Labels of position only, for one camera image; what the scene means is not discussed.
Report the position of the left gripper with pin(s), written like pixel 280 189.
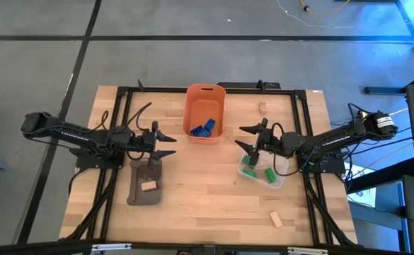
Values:
pixel 144 141

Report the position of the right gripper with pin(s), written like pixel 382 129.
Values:
pixel 274 141

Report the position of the clear plastic bin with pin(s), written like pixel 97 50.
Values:
pixel 279 166

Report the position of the plain wooden block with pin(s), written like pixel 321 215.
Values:
pixel 276 219
pixel 262 107
pixel 149 186

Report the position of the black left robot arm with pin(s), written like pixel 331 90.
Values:
pixel 72 134

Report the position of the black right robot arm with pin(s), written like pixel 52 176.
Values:
pixel 334 140

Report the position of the black mounting bar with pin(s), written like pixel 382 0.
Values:
pixel 242 85

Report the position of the orange plastic bin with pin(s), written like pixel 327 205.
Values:
pixel 205 106

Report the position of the smoky grey translucent bin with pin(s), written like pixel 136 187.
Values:
pixel 144 198

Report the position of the white printed paper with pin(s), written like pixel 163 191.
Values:
pixel 364 198

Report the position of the black diagonal bar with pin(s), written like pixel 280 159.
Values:
pixel 380 175

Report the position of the black crossbeam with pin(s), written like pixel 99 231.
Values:
pixel 33 248

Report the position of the black aluminium table frame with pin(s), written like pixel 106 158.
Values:
pixel 228 91

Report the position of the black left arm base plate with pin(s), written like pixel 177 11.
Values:
pixel 86 163

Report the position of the silver metal bracket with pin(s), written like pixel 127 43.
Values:
pixel 111 246
pixel 307 250

